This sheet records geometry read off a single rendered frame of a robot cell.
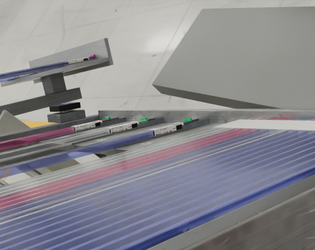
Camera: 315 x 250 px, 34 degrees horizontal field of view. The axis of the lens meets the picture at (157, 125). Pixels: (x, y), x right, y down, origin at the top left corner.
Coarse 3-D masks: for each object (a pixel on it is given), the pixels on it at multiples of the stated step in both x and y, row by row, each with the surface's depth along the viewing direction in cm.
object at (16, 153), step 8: (144, 120) 90; (104, 128) 85; (72, 136) 81; (80, 136) 81; (88, 136) 82; (96, 136) 83; (40, 144) 77; (48, 144) 78; (56, 144) 79; (64, 144) 80; (8, 152) 74; (16, 152) 74; (24, 152) 75; (32, 152) 76; (0, 160) 73
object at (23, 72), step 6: (42, 66) 114; (48, 66) 116; (54, 66) 117; (60, 66) 118; (6, 72) 108; (12, 72) 109; (18, 72) 110; (24, 72) 111; (30, 72) 112; (0, 78) 107
